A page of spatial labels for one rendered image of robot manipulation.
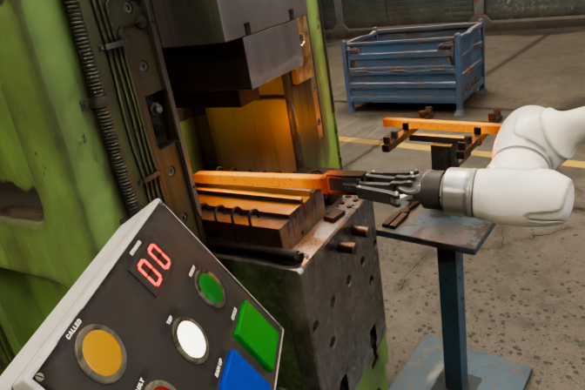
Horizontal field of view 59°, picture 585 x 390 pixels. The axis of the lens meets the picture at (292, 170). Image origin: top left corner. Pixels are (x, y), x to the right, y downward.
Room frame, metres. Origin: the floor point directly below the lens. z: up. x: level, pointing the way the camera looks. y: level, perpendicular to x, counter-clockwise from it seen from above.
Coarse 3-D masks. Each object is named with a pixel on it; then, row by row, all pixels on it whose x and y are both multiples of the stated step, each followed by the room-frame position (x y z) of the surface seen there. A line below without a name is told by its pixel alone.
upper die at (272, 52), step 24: (288, 24) 1.07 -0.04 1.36; (168, 48) 1.03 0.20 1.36; (192, 48) 1.00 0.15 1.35; (216, 48) 0.97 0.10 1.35; (240, 48) 0.94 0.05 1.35; (264, 48) 0.99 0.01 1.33; (288, 48) 1.06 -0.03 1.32; (168, 72) 1.04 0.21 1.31; (192, 72) 1.01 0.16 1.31; (216, 72) 0.98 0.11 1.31; (240, 72) 0.95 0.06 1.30; (264, 72) 0.97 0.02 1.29
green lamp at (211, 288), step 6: (204, 276) 0.60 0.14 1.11; (210, 276) 0.61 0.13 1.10; (204, 282) 0.59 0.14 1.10; (210, 282) 0.60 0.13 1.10; (216, 282) 0.61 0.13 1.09; (204, 288) 0.58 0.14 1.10; (210, 288) 0.59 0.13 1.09; (216, 288) 0.60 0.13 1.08; (210, 294) 0.58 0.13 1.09; (216, 294) 0.59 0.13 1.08; (222, 294) 0.60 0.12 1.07; (216, 300) 0.58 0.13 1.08
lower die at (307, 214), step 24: (216, 192) 1.14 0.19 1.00; (240, 192) 1.11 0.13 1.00; (312, 192) 1.06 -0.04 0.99; (240, 216) 1.03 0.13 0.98; (264, 216) 1.01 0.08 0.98; (288, 216) 0.97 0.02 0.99; (312, 216) 1.05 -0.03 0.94; (240, 240) 0.99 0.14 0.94; (264, 240) 0.96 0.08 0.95; (288, 240) 0.96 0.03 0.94
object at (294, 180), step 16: (208, 176) 1.17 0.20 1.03; (224, 176) 1.15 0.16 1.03; (240, 176) 1.12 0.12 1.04; (256, 176) 1.10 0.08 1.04; (272, 176) 1.08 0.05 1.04; (288, 176) 1.06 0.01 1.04; (304, 176) 1.04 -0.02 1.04; (320, 176) 1.02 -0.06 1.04; (336, 176) 0.98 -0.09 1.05; (352, 176) 0.96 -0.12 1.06; (336, 192) 0.99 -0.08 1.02; (352, 192) 0.97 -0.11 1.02
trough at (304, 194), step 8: (200, 184) 1.23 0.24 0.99; (208, 184) 1.21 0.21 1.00; (216, 184) 1.20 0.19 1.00; (256, 192) 1.13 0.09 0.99; (264, 192) 1.12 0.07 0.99; (272, 192) 1.11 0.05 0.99; (280, 192) 1.09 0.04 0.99; (288, 192) 1.08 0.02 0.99; (296, 192) 1.07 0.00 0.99; (304, 192) 1.06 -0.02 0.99; (304, 200) 1.04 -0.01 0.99
